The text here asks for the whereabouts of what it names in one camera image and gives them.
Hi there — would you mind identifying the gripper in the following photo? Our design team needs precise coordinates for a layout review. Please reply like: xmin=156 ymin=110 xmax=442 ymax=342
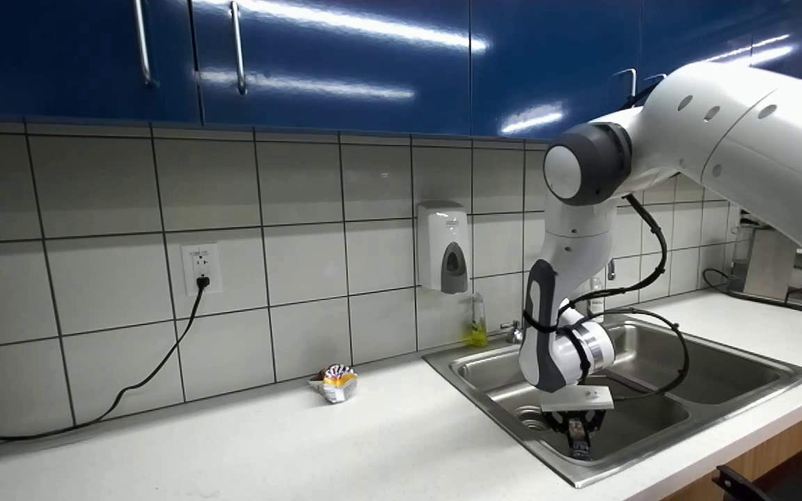
xmin=544 ymin=410 xmax=608 ymax=461

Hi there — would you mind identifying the steel double sink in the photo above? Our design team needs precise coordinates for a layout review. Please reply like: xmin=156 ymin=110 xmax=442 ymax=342
xmin=422 ymin=315 xmax=802 ymax=488

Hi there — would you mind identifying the pack of snacks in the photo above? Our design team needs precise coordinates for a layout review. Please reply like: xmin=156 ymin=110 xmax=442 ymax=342
xmin=308 ymin=364 xmax=359 ymax=405

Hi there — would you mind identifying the steel tap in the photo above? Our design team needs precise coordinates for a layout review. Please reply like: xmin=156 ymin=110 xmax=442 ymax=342
xmin=501 ymin=257 xmax=618 ymax=346

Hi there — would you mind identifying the clear bottle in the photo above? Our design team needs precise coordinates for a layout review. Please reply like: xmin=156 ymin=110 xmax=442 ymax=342
xmin=587 ymin=278 xmax=606 ymax=323

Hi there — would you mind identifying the yellow dish soap bottle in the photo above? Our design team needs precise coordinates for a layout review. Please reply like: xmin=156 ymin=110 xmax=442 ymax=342
xmin=469 ymin=292 xmax=489 ymax=348

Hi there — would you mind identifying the black chair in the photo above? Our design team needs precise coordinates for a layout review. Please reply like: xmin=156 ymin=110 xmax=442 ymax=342
xmin=712 ymin=464 xmax=802 ymax=501

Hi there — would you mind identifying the wooden base cabinet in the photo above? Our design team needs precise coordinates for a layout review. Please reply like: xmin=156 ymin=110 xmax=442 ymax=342
xmin=659 ymin=395 xmax=802 ymax=501

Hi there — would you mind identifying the steel coffee machine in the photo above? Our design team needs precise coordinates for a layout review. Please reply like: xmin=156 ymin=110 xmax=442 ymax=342
xmin=727 ymin=207 xmax=802 ymax=315

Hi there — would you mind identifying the blue cabinet door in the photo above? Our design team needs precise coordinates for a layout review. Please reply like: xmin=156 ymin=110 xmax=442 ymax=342
xmin=469 ymin=0 xmax=647 ymax=141
xmin=640 ymin=0 xmax=802 ymax=95
xmin=0 ymin=0 xmax=202 ymax=126
xmin=189 ymin=0 xmax=473 ymax=137

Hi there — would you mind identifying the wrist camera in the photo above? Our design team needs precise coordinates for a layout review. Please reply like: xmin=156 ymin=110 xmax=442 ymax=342
xmin=540 ymin=384 xmax=615 ymax=413

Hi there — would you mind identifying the black cable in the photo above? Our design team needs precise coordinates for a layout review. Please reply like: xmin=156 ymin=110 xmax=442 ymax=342
xmin=0 ymin=276 xmax=212 ymax=443
xmin=702 ymin=267 xmax=746 ymax=301

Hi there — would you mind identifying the white wall soap dispenser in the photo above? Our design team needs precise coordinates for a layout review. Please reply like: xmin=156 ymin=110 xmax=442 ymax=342
xmin=416 ymin=200 xmax=472 ymax=295

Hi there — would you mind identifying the white wall socket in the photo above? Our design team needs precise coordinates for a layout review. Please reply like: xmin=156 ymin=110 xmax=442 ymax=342
xmin=181 ymin=242 xmax=223 ymax=296

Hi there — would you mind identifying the blue wall cabinet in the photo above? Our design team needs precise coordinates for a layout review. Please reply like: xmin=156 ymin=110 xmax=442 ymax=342
xmin=0 ymin=0 xmax=802 ymax=141

